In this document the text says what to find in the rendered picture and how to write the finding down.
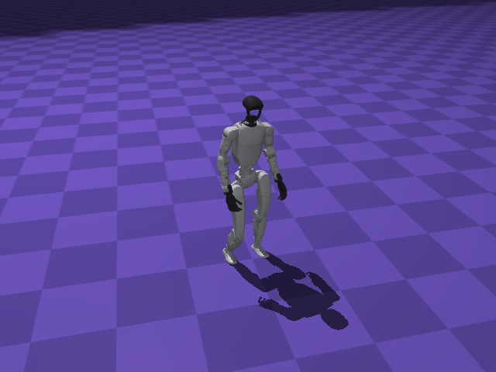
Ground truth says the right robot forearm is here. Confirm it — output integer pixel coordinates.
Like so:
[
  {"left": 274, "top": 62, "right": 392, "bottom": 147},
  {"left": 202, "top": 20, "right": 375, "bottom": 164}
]
[{"left": 217, "top": 156, "right": 231, "bottom": 193}]

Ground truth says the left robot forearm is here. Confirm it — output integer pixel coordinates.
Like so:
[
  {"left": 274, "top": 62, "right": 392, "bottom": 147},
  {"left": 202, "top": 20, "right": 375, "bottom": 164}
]
[{"left": 267, "top": 150, "right": 281, "bottom": 180}]

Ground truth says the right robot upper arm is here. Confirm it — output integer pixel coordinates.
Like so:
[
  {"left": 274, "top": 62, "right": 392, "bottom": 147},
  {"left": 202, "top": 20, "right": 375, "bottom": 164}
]
[{"left": 217, "top": 126, "right": 239, "bottom": 165}]

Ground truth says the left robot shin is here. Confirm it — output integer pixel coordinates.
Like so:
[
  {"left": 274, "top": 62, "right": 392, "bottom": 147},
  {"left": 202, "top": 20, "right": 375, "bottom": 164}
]
[{"left": 253, "top": 216, "right": 267, "bottom": 248}]

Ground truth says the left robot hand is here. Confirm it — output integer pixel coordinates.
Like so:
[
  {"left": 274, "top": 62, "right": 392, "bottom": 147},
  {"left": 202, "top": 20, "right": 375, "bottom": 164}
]
[{"left": 274, "top": 173, "right": 287, "bottom": 201}]

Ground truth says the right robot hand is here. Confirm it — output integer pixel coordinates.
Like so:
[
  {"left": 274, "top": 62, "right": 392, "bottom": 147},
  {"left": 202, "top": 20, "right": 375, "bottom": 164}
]
[{"left": 224, "top": 184, "right": 242, "bottom": 212}]

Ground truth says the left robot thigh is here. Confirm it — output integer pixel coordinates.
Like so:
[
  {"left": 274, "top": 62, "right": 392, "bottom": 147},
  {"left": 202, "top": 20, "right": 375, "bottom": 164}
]
[{"left": 252, "top": 170, "right": 271, "bottom": 222}]

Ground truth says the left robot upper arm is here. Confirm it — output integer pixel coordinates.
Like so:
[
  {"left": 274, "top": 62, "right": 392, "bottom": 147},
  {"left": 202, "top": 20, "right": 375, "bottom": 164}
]
[{"left": 262, "top": 122, "right": 275, "bottom": 157}]

